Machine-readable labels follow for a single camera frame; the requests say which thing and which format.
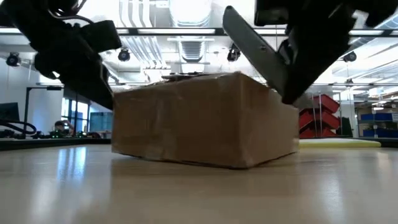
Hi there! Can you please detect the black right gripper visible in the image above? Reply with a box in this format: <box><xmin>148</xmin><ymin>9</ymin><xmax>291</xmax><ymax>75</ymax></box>
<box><xmin>277</xmin><ymin>0</ymin><xmax>359</xmax><ymax>106</ymax></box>

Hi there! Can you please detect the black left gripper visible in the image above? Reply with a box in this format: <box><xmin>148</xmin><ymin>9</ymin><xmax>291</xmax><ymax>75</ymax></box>
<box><xmin>6</xmin><ymin>0</ymin><xmax>115</xmax><ymax>111</ymax></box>

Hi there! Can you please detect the grey metal utility knife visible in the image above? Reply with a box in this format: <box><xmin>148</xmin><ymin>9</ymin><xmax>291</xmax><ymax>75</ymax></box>
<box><xmin>221</xmin><ymin>5</ymin><xmax>290</xmax><ymax>97</ymax></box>

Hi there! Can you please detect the brown cardboard box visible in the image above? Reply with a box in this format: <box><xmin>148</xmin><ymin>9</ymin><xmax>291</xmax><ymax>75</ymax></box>
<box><xmin>111</xmin><ymin>71</ymin><xmax>300</xmax><ymax>170</ymax></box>

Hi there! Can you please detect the person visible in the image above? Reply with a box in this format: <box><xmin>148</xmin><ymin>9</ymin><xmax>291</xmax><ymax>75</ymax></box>
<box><xmin>53</xmin><ymin>119</ymin><xmax>76</xmax><ymax>138</ymax></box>

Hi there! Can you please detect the black metal stand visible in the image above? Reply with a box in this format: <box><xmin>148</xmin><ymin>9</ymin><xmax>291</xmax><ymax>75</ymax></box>
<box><xmin>23</xmin><ymin>86</ymin><xmax>63</xmax><ymax>135</ymax></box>

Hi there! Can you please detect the black monitor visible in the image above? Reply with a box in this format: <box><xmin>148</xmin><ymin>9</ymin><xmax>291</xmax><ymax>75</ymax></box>
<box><xmin>0</xmin><ymin>101</ymin><xmax>21</xmax><ymax>123</ymax></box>

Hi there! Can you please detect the shelf with blue bins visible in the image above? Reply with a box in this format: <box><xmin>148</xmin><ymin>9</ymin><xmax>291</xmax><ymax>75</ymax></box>
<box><xmin>355</xmin><ymin>102</ymin><xmax>398</xmax><ymax>139</ymax></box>

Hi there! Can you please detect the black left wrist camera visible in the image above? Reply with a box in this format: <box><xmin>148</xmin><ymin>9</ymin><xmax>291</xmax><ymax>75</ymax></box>
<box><xmin>81</xmin><ymin>19</ymin><xmax>123</xmax><ymax>54</ymax></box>

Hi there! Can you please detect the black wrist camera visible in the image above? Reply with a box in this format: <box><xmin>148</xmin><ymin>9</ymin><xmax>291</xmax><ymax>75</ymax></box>
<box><xmin>254</xmin><ymin>0</ymin><xmax>292</xmax><ymax>27</ymax></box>
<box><xmin>81</xmin><ymin>19</ymin><xmax>123</xmax><ymax>54</ymax></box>

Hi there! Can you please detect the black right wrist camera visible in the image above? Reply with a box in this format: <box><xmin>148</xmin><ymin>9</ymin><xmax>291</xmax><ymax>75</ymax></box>
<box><xmin>254</xmin><ymin>0</ymin><xmax>292</xmax><ymax>27</ymax></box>

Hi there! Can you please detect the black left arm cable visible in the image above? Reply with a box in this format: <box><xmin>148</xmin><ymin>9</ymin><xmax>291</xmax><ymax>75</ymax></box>
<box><xmin>46</xmin><ymin>0</ymin><xmax>95</xmax><ymax>25</ymax></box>

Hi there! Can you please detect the thick black hose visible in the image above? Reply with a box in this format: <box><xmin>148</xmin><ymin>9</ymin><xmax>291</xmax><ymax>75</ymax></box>
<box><xmin>0</xmin><ymin>119</ymin><xmax>38</xmax><ymax>139</ymax></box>

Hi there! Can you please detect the black overhead camera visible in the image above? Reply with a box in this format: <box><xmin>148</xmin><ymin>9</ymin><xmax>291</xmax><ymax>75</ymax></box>
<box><xmin>226</xmin><ymin>42</ymin><xmax>243</xmax><ymax>62</ymax></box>

